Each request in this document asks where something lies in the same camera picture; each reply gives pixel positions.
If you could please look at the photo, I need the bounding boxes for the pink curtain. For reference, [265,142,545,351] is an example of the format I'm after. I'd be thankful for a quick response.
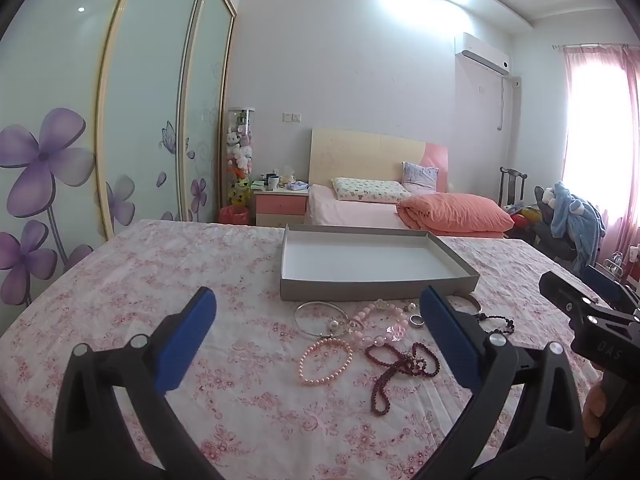
[560,42,640,281]

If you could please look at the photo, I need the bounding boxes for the blue plush garment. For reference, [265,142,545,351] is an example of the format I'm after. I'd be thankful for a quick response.
[542,180,607,271]

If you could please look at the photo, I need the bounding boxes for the floral white pillow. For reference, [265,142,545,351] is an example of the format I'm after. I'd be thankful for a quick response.
[331,176,413,205]

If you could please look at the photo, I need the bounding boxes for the flower print sliding wardrobe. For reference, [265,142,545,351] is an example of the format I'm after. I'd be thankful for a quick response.
[0,0,238,311]

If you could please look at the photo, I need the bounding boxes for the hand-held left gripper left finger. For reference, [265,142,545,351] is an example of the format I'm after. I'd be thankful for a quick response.
[52,286,226,480]

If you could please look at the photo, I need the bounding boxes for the plain silver bangle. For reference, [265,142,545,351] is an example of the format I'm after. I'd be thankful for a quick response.
[447,294,485,317]

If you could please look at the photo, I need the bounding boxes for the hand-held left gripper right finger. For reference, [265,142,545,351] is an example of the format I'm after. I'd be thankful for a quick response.
[415,285,586,480]

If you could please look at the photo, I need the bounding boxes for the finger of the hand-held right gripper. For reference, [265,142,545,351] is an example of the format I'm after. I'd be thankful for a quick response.
[581,266,640,311]
[539,271,601,331]

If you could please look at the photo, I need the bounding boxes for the black bead bracelet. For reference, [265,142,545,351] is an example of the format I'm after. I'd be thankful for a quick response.
[475,312,516,337]

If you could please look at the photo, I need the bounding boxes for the dark red bead necklace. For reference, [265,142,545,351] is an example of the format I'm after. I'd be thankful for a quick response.
[364,341,441,417]

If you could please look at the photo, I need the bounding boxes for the white air conditioner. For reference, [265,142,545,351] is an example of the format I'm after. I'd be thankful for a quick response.
[454,32,511,77]

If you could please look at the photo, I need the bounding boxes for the folded salmon duvet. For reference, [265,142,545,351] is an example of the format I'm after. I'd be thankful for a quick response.
[396,192,516,238]

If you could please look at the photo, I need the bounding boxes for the purple patterned pillow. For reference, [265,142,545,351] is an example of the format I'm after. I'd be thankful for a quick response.
[401,161,440,193]

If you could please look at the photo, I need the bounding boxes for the pink bead flower bracelet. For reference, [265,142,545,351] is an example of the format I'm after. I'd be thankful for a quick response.
[347,299,408,348]

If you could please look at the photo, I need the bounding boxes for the pink and cream nightstand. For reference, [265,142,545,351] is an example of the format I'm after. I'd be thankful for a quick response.
[252,187,310,227]

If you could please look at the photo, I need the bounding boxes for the clear plush toy tube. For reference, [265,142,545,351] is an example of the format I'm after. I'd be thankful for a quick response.
[226,106,256,208]

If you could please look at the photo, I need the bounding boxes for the silver bangle with pearl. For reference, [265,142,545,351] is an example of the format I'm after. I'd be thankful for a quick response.
[293,301,349,338]

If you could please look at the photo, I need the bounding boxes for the pink floral bed sheet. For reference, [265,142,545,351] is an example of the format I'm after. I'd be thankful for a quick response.
[0,217,616,480]

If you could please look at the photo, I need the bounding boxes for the pale pink pearl bracelet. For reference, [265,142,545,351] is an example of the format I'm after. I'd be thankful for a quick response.
[299,337,354,387]

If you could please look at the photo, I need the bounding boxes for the bed with pink sheet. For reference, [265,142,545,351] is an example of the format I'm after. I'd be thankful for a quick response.
[305,184,516,238]

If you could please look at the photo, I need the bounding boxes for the dark wooden chair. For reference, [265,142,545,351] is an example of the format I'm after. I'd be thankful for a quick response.
[499,166,528,208]

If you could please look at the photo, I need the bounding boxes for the shallow grey cardboard box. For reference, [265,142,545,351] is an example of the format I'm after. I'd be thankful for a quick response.
[279,225,481,302]

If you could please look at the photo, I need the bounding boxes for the person's right hand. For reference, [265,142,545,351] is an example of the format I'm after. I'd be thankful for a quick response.
[582,385,608,443]

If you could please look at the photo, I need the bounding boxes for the red trash bin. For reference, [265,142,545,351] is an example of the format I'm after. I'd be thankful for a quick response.
[218,204,252,225]

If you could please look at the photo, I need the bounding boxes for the colourful plush toys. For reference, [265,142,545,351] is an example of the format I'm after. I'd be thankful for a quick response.
[505,204,542,227]

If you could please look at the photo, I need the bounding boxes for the cream and pink headboard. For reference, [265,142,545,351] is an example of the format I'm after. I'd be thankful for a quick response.
[308,128,449,195]

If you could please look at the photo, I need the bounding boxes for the grey office chair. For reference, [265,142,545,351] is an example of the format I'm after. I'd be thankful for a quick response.
[532,185,601,263]

